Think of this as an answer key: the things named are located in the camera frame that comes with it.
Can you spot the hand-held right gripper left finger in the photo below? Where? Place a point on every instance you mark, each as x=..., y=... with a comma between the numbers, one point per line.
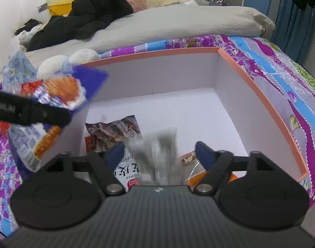
x=117, y=153

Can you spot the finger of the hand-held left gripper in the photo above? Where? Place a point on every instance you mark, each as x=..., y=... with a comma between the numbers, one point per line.
x=46, y=113

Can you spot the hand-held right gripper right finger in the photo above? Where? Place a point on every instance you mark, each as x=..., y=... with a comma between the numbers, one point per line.
x=204, y=155

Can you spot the dark photo print snack packet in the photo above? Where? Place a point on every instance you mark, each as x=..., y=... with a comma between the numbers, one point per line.
x=113, y=129

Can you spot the blue orange print snack packet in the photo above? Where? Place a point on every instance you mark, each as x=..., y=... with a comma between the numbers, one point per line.
x=62, y=87

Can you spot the silver snack packet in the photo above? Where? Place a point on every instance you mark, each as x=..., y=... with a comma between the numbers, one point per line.
x=157, y=155

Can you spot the pink cardboard box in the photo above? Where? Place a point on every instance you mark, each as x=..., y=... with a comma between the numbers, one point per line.
x=160, y=103

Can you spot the clear orange snack packet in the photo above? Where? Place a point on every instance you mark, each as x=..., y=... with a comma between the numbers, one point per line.
x=188, y=157

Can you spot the small red snack packet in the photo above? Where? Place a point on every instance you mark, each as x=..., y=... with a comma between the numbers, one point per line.
x=28, y=89

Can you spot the pale blue plastic bag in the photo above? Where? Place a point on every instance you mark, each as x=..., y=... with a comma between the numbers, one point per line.
x=18, y=67

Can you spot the white blue plush toy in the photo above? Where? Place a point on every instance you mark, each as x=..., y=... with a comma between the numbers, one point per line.
x=54, y=66

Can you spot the pile of clothes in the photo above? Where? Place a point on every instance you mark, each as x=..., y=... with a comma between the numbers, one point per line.
x=28, y=27

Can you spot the yellow pillow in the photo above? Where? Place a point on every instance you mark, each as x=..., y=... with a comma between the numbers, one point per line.
x=59, y=9

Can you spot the black jacket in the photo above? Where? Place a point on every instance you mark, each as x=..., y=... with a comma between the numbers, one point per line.
x=95, y=13

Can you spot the grey duvet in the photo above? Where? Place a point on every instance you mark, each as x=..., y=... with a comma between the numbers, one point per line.
x=173, y=23

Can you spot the blue curtain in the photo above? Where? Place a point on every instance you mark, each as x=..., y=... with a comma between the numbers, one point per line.
x=294, y=25

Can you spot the grey wall switch panel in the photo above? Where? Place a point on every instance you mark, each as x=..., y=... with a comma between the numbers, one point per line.
x=42, y=7

